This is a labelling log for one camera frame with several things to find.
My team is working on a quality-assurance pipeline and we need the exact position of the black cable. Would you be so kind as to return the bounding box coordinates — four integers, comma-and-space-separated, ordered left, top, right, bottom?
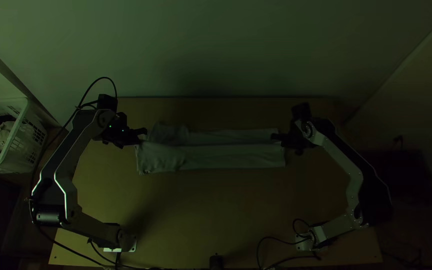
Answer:
62, 76, 119, 130
256, 218, 322, 270

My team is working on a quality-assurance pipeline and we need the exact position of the white laundry basket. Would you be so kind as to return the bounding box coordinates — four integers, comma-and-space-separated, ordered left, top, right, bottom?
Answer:
0, 97, 48, 175

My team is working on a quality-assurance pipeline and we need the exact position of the white t-shirt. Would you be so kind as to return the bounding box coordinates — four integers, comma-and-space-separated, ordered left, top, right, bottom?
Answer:
134, 120, 287, 176

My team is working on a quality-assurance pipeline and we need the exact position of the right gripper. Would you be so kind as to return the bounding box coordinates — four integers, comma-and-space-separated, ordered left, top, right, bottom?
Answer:
270, 129, 316, 155

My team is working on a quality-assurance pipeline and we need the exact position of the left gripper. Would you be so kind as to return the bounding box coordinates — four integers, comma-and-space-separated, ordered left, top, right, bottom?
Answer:
103, 112, 149, 149

